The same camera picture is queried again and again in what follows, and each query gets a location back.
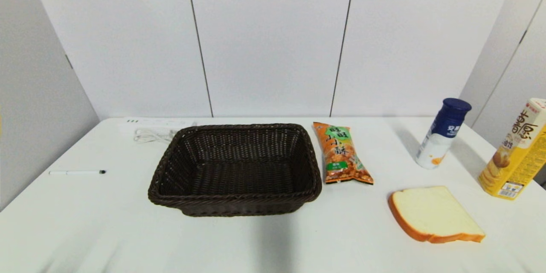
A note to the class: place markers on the orange green snack bag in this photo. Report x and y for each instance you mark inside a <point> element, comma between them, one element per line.
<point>341,153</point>

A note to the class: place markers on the dark brown wicker basket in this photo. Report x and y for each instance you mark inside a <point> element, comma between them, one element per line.
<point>234,210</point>

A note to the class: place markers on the white power strip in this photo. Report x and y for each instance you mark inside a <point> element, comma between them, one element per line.
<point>149,123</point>

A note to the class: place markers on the white bottle with blue cap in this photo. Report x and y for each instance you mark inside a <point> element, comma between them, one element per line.
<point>439,140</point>

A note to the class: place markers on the white bread slice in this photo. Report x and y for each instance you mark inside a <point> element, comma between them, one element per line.
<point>431,213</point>

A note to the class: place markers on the white marker pen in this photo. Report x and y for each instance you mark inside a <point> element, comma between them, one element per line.
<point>76,172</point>

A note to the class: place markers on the yellow drink carton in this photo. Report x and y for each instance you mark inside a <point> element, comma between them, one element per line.
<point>516,158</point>

